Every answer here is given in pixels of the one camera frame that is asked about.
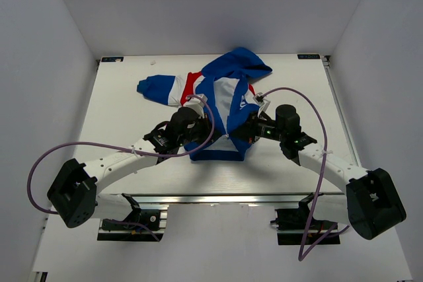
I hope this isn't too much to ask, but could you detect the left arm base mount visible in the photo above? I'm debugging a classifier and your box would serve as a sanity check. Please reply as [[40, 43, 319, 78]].
[[93, 194, 165, 242]]

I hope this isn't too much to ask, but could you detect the right blue table sticker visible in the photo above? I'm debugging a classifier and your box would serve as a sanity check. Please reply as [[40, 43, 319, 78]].
[[297, 53, 321, 59]]

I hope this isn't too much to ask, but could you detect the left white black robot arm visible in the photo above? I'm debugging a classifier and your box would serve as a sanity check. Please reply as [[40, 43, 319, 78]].
[[47, 107, 215, 229]]

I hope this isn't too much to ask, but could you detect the blue white red jacket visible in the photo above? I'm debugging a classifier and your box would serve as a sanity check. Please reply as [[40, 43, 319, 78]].
[[137, 48, 272, 161]]

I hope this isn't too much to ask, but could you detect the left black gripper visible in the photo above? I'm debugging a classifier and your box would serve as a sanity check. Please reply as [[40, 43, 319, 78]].
[[178, 112, 221, 147]]

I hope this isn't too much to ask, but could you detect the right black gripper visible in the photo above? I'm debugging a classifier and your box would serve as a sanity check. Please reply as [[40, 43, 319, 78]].
[[230, 110, 286, 144]]

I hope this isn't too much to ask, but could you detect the left blue table sticker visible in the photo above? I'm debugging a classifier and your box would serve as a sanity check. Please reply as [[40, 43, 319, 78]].
[[100, 56, 124, 63]]

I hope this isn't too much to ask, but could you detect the blue table sticker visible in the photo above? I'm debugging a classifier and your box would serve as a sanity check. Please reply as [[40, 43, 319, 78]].
[[297, 53, 321, 59], [100, 56, 124, 63]]

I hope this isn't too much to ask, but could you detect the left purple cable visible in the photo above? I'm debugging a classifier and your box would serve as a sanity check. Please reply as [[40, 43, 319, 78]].
[[26, 94, 216, 242]]

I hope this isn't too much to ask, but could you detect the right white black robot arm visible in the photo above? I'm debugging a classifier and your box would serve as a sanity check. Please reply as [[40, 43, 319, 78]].
[[232, 104, 406, 240]]

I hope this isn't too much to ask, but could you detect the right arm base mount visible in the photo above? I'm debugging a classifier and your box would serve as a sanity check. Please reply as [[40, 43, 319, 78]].
[[270, 193, 332, 246]]

